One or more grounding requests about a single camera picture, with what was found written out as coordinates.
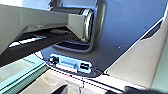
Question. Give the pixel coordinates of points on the black robot torso link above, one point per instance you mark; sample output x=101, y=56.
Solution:
x=36, y=23

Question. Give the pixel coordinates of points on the blue base port panel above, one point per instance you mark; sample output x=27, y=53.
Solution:
x=71, y=63

